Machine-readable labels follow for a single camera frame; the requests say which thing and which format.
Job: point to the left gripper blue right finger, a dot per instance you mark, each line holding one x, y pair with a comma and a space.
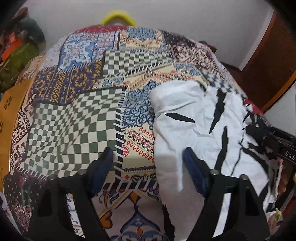
198, 170

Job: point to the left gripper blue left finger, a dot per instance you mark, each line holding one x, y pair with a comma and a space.
99, 169

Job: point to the black and white shirt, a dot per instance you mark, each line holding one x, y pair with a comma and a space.
211, 122

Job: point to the patchwork patterned bedspread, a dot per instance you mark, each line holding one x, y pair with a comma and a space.
92, 92

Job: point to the wooden lap desk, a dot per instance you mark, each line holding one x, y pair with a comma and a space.
11, 103

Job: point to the green fabric storage bin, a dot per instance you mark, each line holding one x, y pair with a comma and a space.
15, 63

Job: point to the orange box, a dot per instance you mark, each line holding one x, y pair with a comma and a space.
10, 49

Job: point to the yellow curved headrest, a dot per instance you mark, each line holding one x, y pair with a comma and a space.
118, 16

